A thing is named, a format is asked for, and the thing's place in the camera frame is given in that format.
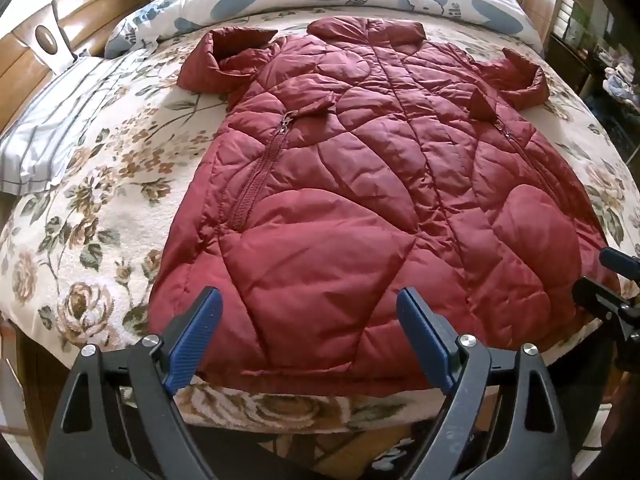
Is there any wooden bed headboard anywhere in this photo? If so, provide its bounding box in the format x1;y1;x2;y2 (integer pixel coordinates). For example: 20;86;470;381
0;0;153;133

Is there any floral cream blanket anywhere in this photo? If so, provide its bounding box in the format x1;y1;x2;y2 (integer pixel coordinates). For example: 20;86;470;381
0;5;640;441

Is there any red quilted puffer jacket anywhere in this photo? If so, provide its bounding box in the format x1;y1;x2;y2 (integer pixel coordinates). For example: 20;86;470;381
147;16;621;391

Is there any grey striped pillow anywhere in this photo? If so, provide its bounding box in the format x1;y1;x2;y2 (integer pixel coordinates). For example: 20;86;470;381
0;52;146;196

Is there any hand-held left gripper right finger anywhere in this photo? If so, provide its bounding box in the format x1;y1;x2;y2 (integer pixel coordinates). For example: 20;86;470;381
396;287;583;480

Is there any cluttered dark shelf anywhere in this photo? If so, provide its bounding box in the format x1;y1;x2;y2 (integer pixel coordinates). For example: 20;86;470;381
547;0;640;126

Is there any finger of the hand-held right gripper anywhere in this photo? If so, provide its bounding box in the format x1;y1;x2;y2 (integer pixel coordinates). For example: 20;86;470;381
571;276;640;323
599;247;640;283

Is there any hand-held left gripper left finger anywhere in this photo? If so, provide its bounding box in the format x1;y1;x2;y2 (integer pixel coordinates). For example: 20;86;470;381
44;286;223;480

